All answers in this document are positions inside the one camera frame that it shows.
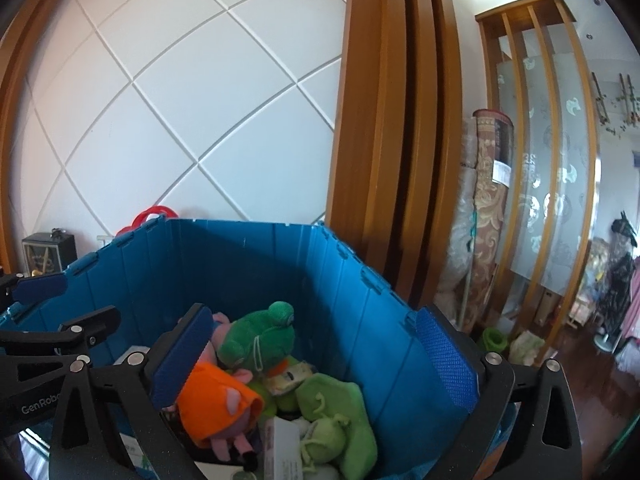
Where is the white red toothpaste box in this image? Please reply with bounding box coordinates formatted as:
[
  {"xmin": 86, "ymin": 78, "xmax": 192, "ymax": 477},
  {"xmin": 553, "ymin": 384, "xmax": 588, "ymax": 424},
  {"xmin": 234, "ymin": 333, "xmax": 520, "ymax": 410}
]
[{"xmin": 262, "ymin": 417, "xmax": 306, "ymax": 480}]

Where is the blue plastic crate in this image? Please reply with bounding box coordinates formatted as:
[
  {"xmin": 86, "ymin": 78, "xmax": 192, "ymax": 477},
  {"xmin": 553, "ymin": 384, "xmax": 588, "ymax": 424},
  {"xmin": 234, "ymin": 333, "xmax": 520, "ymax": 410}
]
[{"xmin": 0, "ymin": 215, "xmax": 518, "ymax": 480}]

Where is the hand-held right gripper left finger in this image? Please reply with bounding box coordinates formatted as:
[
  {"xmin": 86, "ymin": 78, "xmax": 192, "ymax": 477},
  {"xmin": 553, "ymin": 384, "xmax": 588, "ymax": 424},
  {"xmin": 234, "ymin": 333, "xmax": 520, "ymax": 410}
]
[{"xmin": 49, "ymin": 302, "xmax": 216, "ymax": 480}]

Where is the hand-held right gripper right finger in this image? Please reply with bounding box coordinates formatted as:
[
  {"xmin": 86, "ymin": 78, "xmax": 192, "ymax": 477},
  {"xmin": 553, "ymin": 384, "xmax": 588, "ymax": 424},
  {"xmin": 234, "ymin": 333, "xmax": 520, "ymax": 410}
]
[{"xmin": 416, "ymin": 304, "xmax": 585, "ymax": 480}]

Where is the green item on floor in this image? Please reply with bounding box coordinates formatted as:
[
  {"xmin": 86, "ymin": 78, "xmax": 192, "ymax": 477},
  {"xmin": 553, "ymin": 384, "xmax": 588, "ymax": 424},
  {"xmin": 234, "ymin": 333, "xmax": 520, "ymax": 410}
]
[{"xmin": 477, "ymin": 327, "xmax": 511, "ymax": 353}]

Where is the white plastic bag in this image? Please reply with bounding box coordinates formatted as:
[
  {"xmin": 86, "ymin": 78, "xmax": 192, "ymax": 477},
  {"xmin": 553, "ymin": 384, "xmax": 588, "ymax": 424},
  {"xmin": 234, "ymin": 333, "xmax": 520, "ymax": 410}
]
[{"xmin": 510, "ymin": 330, "xmax": 546, "ymax": 363}]

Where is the red toy suitcase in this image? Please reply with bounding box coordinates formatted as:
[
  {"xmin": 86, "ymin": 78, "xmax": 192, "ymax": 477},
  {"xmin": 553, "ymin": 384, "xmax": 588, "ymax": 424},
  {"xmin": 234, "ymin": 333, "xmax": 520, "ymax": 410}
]
[{"xmin": 117, "ymin": 205, "xmax": 178, "ymax": 236}]

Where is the black gift bag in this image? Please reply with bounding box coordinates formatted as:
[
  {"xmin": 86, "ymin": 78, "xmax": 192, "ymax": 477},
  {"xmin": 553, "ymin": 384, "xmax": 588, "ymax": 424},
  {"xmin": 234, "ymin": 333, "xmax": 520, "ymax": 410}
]
[{"xmin": 21, "ymin": 230, "xmax": 77, "ymax": 277}]

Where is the pink pig plush orange dress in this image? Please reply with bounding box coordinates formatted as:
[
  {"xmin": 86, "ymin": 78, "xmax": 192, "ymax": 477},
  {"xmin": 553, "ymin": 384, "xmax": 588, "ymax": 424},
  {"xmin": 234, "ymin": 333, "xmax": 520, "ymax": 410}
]
[{"xmin": 162, "ymin": 312, "xmax": 266, "ymax": 476}]

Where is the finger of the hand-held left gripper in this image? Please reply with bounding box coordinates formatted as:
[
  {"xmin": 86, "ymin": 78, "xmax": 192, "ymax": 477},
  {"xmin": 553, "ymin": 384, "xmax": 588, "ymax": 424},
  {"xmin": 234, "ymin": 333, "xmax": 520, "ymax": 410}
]
[
  {"xmin": 0, "ymin": 305, "xmax": 122, "ymax": 361},
  {"xmin": 0, "ymin": 270, "xmax": 68, "ymax": 306}
]

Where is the light green plush toy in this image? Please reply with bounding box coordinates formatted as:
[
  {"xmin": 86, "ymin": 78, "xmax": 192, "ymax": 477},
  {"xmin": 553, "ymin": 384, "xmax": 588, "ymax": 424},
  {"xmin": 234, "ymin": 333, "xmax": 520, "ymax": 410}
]
[{"xmin": 295, "ymin": 374, "xmax": 378, "ymax": 478}]

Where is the clothes rack with garments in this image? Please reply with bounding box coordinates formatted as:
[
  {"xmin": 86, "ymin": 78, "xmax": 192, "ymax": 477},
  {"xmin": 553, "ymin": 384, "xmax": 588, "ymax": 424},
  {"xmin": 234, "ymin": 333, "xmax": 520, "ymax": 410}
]
[{"xmin": 595, "ymin": 210, "xmax": 640, "ymax": 356}]

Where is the wooden wall pillar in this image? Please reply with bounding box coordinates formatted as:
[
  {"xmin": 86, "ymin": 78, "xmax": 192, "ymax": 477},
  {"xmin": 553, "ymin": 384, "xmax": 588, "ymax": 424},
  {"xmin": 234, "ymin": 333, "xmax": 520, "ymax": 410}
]
[
  {"xmin": 325, "ymin": 0, "xmax": 463, "ymax": 311},
  {"xmin": 0, "ymin": 0, "xmax": 68, "ymax": 271}
]

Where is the yellow duck plush frog hood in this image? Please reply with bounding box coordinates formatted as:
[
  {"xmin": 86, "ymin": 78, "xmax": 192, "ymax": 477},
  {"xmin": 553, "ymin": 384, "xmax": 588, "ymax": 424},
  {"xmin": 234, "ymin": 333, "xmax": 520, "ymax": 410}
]
[{"xmin": 218, "ymin": 301, "xmax": 301, "ymax": 378}]

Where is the patterned rolled carpet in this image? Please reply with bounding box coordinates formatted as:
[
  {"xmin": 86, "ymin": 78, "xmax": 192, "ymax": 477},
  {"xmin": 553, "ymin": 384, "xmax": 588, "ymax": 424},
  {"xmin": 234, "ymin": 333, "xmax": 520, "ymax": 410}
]
[{"xmin": 470, "ymin": 108, "xmax": 516, "ymax": 331}]

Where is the wooden glass partition screen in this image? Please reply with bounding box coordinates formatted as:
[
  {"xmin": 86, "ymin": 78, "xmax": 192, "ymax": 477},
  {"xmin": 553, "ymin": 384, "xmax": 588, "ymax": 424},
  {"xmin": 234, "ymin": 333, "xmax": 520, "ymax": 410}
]
[{"xmin": 475, "ymin": 0, "xmax": 601, "ymax": 341}]

